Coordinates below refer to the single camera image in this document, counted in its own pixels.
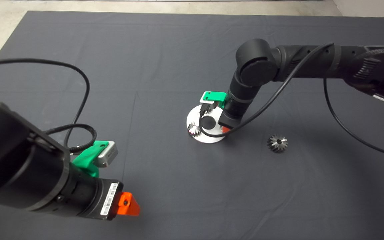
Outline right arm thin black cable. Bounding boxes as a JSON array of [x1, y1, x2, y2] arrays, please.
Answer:
[[199, 42, 384, 160]]

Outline round metal plate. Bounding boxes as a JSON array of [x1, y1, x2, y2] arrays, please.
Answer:
[[186, 105, 230, 144]]

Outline large steel gear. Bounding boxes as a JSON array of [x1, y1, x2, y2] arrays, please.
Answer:
[[267, 134, 288, 153]]

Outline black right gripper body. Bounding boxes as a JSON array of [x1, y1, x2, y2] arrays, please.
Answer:
[[219, 105, 247, 129]]

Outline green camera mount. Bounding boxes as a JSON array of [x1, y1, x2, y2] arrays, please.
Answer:
[[72, 140, 109, 178], [200, 91, 227, 109]]

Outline left arm braided black cable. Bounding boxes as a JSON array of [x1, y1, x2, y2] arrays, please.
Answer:
[[45, 124, 97, 154]]

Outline dark grey table cloth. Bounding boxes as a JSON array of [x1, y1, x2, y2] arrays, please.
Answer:
[[0, 11, 384, 240]]

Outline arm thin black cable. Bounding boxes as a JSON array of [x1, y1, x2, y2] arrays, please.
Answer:
[[0, 59, 91, 149], [199, 42, 384, 160]]

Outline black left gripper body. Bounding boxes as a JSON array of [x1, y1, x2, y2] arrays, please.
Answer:
[[82, 179, 123, 221]]

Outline left green camera mount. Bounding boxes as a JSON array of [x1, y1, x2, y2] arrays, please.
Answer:
[[72, 140, 109, 178]]

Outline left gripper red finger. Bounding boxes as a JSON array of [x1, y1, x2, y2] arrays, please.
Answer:
[[117, 192, 141, 216]]

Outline small steel gear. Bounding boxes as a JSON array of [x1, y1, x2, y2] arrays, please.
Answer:
[[187, 122, 202, 137]]

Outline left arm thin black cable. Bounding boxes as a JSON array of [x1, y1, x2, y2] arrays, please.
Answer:
[[0, 59, 91, 149]]

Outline right green camera mount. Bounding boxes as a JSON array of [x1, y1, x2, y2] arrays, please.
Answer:
[[200, 91, 227, 109]]

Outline left silver camera box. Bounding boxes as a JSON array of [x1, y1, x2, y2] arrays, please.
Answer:
[[95, 141, 118, 168]]

